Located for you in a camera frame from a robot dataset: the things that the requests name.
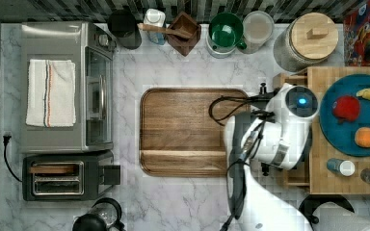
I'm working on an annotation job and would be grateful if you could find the wooden drawer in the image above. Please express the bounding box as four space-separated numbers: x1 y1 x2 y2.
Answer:
270 73 318 188

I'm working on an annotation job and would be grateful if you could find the wooden drawer cabinet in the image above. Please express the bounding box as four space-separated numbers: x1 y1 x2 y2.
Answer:
305 65 370 195

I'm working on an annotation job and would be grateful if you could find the dark wooden tray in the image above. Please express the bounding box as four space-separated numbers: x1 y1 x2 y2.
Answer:
140 88 250 177

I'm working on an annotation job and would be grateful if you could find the wooden spoon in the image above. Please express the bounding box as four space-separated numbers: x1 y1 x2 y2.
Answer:
137 23 193 39

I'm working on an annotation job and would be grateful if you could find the dark wooden utensil holder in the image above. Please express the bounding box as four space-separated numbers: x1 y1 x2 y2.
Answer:
167 12 201 57

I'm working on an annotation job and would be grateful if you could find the green mug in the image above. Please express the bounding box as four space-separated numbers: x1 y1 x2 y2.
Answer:
208 13 247 53

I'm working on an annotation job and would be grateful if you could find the black coffee grinder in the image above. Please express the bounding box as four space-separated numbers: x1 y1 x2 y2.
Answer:
107 10 142 50

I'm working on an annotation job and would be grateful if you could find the black silver toaster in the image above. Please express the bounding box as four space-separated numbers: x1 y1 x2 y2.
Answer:
22 150 120 201

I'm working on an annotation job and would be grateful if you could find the black glass kettle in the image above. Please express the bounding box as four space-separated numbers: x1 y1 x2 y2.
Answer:
72 197 125 231

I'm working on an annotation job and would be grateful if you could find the silver toaster oven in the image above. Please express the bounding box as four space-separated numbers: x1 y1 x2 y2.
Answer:
21 21 115 154

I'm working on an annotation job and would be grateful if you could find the white striped dish towel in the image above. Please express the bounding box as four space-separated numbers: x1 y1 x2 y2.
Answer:
25 59 76 128

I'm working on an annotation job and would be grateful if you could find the glass jar with wooden lid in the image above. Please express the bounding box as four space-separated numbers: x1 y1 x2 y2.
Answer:
273 13 338 72

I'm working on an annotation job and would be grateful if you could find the red apple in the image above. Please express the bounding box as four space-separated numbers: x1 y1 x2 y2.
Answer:
332 95 360 123

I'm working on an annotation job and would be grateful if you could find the blue plate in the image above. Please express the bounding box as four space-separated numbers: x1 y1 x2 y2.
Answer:
319 74 370 157

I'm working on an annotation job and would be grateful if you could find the blue can with white lid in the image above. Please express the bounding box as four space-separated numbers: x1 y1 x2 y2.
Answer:
327 158 356 176

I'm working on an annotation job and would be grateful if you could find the orange fruit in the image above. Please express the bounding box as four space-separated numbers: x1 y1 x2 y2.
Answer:
355 127 370 148

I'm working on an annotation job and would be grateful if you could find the red Froot Loops box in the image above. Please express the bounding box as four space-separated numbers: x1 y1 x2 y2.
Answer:
343 0 370 66

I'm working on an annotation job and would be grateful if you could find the black power cord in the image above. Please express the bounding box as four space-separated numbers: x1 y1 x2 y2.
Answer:
1 131 24 183

